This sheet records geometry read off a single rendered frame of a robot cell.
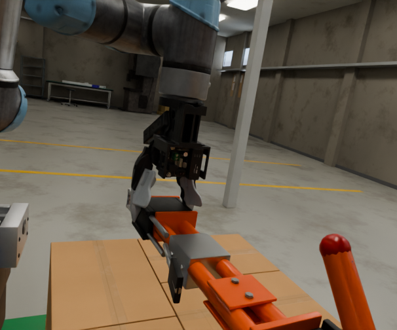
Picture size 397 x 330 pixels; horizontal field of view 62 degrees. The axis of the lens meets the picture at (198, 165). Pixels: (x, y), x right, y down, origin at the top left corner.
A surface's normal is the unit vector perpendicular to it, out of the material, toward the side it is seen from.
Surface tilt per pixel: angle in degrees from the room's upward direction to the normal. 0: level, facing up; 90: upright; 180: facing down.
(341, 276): 67
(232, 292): 0
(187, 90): 91
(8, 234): 90
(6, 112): 97
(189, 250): 0
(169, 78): 90
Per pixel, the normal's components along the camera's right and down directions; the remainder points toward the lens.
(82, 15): 0.72, 0.62
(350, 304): -0.41, -0.28
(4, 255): 0.31, 0.25
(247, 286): 0.15, -0.97
